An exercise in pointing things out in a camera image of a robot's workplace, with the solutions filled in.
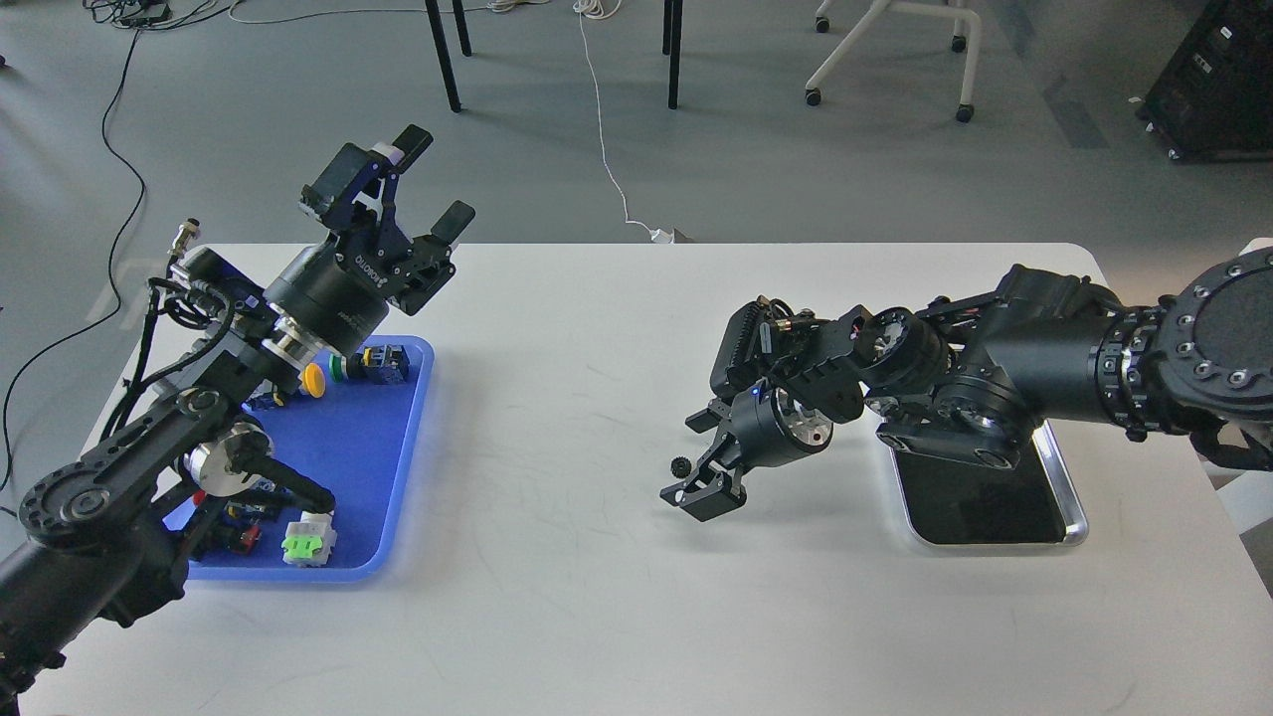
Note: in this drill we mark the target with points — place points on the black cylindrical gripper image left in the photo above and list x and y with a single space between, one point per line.
340 295

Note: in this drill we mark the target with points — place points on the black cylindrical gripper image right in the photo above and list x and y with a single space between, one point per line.
765 427

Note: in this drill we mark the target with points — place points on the small black gear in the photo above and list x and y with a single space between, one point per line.
681 467

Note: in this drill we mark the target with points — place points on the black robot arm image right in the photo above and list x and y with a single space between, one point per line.
970 381

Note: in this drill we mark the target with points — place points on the blue plastic tray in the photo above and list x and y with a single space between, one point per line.
358 441

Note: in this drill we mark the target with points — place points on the silver metal tray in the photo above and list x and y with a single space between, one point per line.
960 509

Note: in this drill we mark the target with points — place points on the red emergency stop button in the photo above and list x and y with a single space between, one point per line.
247 513

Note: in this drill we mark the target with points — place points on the white object right edge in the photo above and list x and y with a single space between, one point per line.
1257 245

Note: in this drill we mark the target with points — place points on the black equipment case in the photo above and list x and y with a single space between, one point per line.
1213 100

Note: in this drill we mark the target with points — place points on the yellow push button switch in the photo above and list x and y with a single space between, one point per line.
312 384

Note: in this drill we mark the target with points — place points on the silver green push button switch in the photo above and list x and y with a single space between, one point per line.
310 541

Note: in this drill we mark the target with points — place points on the black red switch block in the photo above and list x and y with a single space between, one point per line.
227 534

